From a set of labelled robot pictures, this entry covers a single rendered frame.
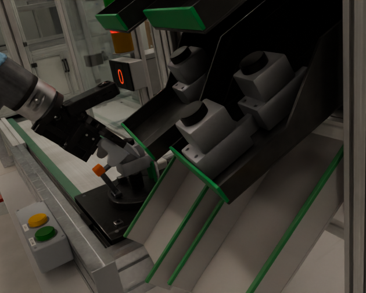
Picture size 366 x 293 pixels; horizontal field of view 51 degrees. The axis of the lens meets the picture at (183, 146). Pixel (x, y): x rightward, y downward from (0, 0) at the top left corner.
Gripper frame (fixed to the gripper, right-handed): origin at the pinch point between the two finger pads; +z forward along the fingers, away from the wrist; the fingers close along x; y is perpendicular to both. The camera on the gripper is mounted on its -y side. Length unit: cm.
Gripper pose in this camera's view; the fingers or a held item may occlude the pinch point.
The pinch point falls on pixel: (131, 148)
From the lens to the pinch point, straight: 84.9
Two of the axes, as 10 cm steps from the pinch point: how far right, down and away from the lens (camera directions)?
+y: -5.3, 8.4, -1.0
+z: 6.7, 4.9, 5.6
